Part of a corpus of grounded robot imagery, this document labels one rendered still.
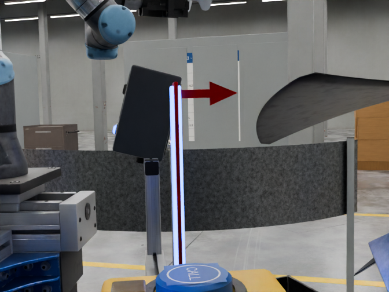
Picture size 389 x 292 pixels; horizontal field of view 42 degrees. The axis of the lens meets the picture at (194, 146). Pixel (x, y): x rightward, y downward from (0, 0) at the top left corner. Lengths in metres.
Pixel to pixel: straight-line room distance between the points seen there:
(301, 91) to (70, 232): 0.60
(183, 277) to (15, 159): 0.78
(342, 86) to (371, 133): 8.27
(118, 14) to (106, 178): 1.54
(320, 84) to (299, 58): 4.49
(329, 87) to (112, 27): 0.66
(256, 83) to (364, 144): 2.73
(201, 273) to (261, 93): 6.44
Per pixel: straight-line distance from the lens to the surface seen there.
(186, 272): 0.27
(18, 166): 1.02
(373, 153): 8.77
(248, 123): 6.73
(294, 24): 4.98
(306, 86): 0.46
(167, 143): 1.09
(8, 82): 1.03
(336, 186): 2.78
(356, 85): 0.47
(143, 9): 1.26
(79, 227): 0.96
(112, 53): 1.20
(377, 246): 0.61
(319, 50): 10.77
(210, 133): 6.84
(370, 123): 8.72
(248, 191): 2.48
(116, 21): 1.06
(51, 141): 7.38
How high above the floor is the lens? 1.17
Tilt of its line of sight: 5 degrees down
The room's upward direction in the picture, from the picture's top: 1 degrees counter-clockwise
